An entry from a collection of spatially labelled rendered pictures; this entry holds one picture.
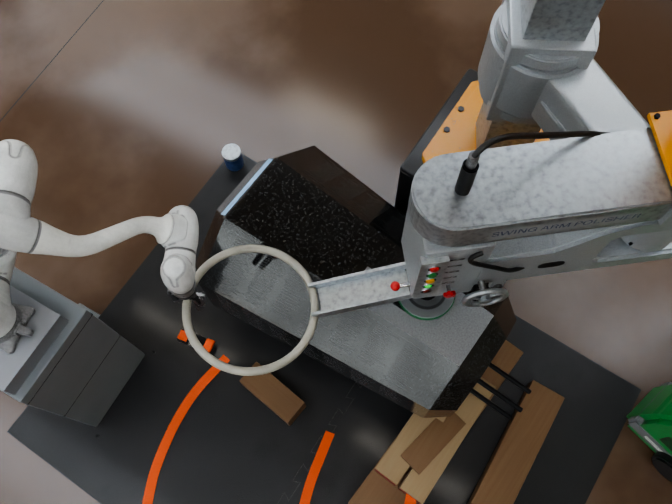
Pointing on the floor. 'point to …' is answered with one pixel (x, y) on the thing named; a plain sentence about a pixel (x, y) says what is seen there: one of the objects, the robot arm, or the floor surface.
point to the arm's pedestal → (76, 360)
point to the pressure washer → (656, 426)
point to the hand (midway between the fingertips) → (191, 304)
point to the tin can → (232, 157)
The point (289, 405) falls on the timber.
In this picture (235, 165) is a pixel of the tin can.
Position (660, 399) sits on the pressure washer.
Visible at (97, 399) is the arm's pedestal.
